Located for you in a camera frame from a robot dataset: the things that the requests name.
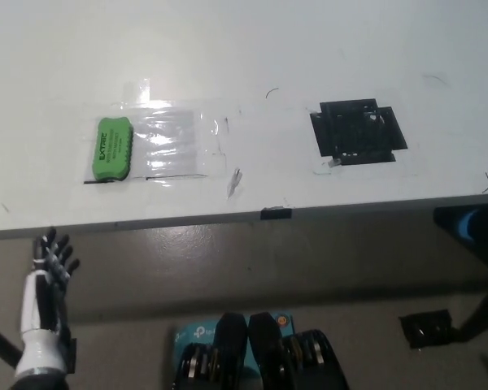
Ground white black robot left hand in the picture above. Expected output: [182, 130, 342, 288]
[15, 227, 81, 374]

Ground green whiteboard eraser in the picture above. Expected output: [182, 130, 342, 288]
[91, 116, 136, 183]

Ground black desk leg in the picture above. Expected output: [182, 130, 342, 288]
[457, 279, 488, 340]
[0, 318, 20, 369]

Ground black robot body blocks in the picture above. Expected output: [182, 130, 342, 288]
[170, 311, 350, 390]

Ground teal router box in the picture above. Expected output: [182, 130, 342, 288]
[173, 311, 296, 373]

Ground clear tape patch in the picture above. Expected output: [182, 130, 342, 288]
[81, 79, 229, 189]

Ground small clear tape scrap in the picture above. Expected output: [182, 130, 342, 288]
[226, 167, 244, 200]

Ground black tape square patch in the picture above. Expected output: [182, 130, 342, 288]
[308, 97, 409, 167]

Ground black table foot plate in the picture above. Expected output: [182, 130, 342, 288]
[398, 309, 459, 350]

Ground black object with blue patch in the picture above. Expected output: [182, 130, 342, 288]
[433, 206, 488, 282]

